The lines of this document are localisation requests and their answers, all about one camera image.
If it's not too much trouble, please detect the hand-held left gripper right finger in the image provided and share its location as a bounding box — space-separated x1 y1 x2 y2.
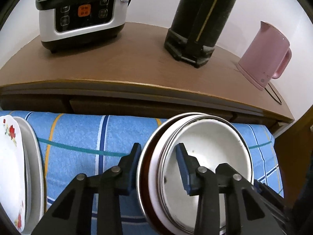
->
175 143 279 235

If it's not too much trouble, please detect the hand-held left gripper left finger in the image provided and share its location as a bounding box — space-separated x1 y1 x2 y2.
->
32 142 142 235

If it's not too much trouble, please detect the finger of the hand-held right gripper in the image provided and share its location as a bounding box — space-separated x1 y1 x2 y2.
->
253 179 294 235

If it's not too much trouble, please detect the white enamel bowl with metal rim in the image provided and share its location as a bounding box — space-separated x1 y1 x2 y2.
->
158 120 253 235

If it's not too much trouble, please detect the plain beige plate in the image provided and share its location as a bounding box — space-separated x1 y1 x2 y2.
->
13 116 47 226

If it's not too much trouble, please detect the white plate with red flowers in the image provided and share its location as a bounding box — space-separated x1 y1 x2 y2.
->
0 115 26 233

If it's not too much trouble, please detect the brown wooden panel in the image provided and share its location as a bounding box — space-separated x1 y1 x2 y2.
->
273 113 313 208

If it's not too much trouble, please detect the blue plaid cloth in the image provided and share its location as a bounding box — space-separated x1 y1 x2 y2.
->
0 110 285 235

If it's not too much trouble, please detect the brown wooden cabinet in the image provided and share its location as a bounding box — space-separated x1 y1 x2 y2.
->
0 22 295 133

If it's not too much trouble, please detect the pink electric kettle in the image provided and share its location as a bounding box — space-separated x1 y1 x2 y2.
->
238 21 292 90

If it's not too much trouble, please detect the black cylindrical flask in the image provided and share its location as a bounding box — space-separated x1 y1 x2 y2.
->
164 0 245 68

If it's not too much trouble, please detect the white and black rice cooker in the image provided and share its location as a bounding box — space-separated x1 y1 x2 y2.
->
35 0 139 53

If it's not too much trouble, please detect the black cable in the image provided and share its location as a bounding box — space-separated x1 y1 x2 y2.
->
266 83 282 106

